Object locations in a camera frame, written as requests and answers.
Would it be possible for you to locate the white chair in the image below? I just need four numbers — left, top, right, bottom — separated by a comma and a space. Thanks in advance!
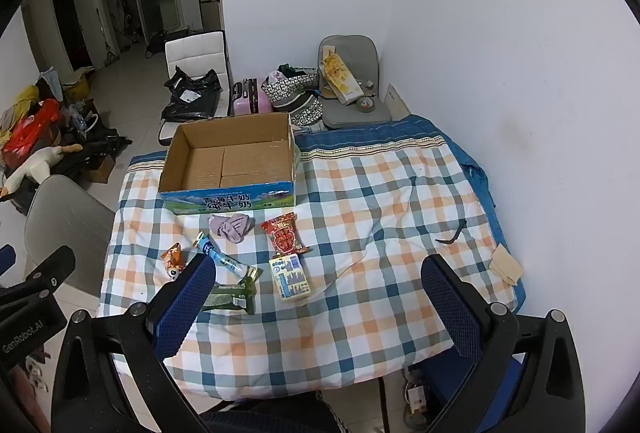
159, 30, 233, 146

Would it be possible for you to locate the green snack packet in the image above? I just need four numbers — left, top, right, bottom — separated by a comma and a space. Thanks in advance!
202, 277, 257, 315

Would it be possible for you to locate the red snack packet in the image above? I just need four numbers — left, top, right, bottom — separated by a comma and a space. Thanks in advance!
260, 212, 311, 256

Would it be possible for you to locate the blue bed sheet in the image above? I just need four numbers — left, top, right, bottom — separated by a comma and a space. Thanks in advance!
410, 114, 527, 419

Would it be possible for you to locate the black plastic bag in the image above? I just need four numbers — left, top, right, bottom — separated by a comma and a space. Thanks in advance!
161, 67, 222, 123

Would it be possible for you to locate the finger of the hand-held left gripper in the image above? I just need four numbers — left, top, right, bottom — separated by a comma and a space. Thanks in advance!
0, 244, 16, 280
14, 245, 77, 299

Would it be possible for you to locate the blue and white tube packet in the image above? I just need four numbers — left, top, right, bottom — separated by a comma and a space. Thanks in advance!
194, 231, 262, 284

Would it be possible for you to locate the beige paper napkin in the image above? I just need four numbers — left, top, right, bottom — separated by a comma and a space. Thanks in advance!
489, 243, 525, 286

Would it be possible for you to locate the pink suitcase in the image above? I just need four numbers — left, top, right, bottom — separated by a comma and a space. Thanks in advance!
231, 78, 273, 115

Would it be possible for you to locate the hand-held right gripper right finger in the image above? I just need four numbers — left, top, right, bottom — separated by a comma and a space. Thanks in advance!
420, 254, 586, 433

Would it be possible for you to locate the white goose plush toy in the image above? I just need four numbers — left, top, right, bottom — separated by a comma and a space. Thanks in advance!
0, 144, 83, 199

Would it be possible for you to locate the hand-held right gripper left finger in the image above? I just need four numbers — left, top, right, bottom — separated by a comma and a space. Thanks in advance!
50, 252, 217, 433

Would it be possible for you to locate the striped fabric basket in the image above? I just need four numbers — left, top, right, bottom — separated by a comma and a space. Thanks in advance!
290, 93, 324, 126

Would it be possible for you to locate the black strap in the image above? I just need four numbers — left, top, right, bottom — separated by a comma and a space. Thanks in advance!
435, 219, 467, 245

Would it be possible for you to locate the white power strip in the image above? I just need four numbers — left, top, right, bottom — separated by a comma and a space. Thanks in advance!
407, 383, 429, 414

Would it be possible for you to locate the grey floor chair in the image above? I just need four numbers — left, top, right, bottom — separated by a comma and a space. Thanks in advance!
318, 34, 392, 130

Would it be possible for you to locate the cardboard box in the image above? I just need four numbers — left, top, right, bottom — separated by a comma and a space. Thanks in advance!
158, 112, 296, 217

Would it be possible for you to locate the grey chair back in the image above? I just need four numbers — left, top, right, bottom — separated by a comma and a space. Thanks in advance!
24, 176, 117, 299

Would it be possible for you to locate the small blue-white carton box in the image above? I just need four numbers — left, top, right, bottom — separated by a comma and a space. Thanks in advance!
268, 254, 312, 301

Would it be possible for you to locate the red plastic bag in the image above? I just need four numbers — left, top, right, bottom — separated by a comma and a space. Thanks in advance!
2, 99, 61, 155

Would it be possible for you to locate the yellow snack bag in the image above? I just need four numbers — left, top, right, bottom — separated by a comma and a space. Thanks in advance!
320, 50, 363, 105

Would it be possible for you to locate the orange snack packet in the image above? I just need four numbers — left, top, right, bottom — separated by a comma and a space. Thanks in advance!
160, 243, 187, 281

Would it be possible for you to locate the black and white patterned bag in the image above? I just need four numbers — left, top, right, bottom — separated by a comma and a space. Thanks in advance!
261, 68, 321, 106

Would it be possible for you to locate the purple sock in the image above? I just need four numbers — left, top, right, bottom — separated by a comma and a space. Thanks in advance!
208, 212, 255, 245

